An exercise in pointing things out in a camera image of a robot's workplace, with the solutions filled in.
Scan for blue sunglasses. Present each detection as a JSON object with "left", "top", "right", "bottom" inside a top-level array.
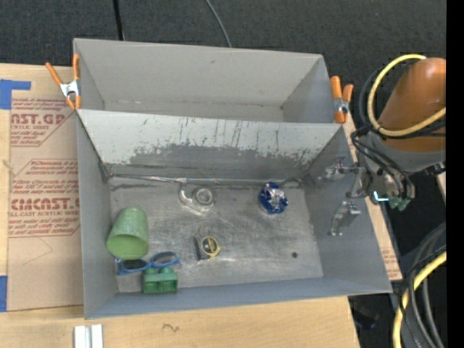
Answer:
[{"left": 115, "top": 251, "right": 181, "bottom": 276}]

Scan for clear tape dispenser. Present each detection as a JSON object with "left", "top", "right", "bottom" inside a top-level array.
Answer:
[{"left": 178, "top": 182, "right": 215, "bottom": 212}]

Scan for brown cardboard board red print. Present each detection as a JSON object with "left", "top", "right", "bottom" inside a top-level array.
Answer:
[{"left": 0, "top": 62, "right": 404, "bottom": 312}]

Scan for black cylinder on white bracket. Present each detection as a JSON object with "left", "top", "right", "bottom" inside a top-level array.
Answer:
[{"left": 422, "top": 161, "right": 447, "bottom": 176}]

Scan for green toy brick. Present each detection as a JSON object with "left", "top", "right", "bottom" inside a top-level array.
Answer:
[{"left": 141, "top": 266, "right": 179, "bottom": 294}]

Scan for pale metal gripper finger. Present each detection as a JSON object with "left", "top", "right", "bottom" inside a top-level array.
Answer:
[
  {"left": 328, "top": 200, "right": 363, "bottom": 237},
  {"left": 318, "top": 157, "right": 359, "bottom": 182}
]

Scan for black and yellow tape measure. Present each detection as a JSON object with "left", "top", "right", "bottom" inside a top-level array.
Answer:
[{"left": 194, "top": 233, "right": 221, "bottom": 261}]

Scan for blue and clear ball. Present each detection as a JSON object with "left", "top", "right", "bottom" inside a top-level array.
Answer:
[{"left": 257, "top": 181, "right": 290, "bottom": 215}]

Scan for green plastic cup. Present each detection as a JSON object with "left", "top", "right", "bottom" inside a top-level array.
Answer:
[{"left": 105, "top": 207, "right": 150, "bottom": 261}]

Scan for grey metal bin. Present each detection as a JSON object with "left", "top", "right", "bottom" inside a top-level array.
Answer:
[{"left": 72, "top": 38, "right": 394, "bottom": 320}]

